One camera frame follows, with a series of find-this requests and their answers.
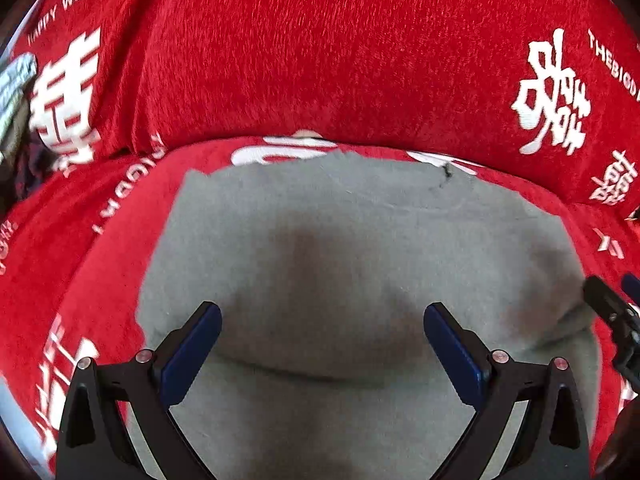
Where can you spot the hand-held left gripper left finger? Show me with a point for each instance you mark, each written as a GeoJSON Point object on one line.
{"type": "Point", "coordinates": [192, 355]}

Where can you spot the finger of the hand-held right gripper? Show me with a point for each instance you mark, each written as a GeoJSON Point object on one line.
{"type": "Point", "coordinates": [632, 287]}
{"type": "Point", "coordinates": [607, 305]}

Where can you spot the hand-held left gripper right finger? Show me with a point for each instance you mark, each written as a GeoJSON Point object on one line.
{"type": "Point", "coordinates": [455, 355]}

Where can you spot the grey knitted garment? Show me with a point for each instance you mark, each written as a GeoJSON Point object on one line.
{"type": "Point", "coordinates": [350, 260]}

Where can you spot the dark cloth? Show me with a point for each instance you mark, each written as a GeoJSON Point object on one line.
{"type": "Point", "coordinates": [35, 170]}

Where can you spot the white patterned cloth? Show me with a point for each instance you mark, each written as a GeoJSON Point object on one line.
{"type": "Point", "coordinates": [15, 80]}

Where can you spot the red printed sofa cover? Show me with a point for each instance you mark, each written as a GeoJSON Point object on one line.
{"type": "Point", "coordinates": [325, 50]}

